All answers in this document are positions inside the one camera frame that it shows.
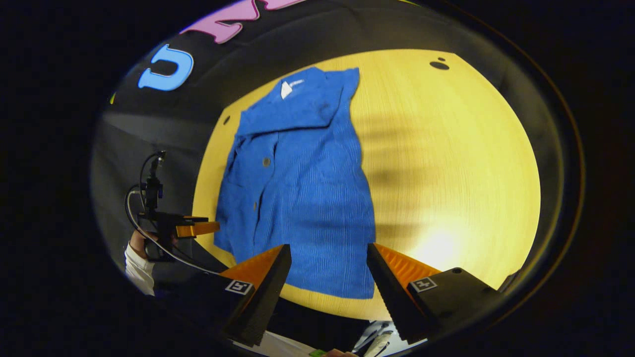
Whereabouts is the white grey device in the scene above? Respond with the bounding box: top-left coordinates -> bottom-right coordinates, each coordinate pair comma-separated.
355,322 -> 397,357

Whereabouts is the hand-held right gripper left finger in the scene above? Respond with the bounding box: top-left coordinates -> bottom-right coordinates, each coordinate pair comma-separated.
189,244 -> 292,348

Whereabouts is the white flat object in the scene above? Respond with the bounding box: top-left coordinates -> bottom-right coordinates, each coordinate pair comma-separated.
233,330 -> 323,357

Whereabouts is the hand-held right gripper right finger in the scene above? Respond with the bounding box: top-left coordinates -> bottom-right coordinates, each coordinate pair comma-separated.
367,243 -> 503,345

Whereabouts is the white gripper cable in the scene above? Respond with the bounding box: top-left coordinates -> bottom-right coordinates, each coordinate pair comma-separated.
124,154 -> 221,276

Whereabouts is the blue button shirt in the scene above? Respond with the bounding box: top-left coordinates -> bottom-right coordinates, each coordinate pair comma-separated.
213,66 -> 378,300

